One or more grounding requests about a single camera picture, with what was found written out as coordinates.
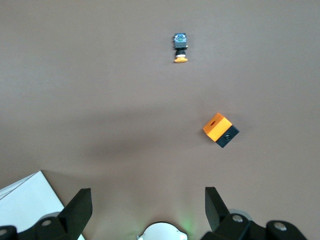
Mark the orange and black box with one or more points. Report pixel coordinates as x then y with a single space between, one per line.
216 127

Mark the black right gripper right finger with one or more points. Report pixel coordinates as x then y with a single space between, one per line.
220 220

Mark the white drawer cabinet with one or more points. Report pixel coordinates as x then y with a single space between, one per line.
25 200

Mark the orange push button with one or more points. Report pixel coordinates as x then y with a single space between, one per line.
180 45

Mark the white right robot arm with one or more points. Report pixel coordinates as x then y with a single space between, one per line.
162 232

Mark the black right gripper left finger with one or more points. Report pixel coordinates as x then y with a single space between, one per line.
72 217

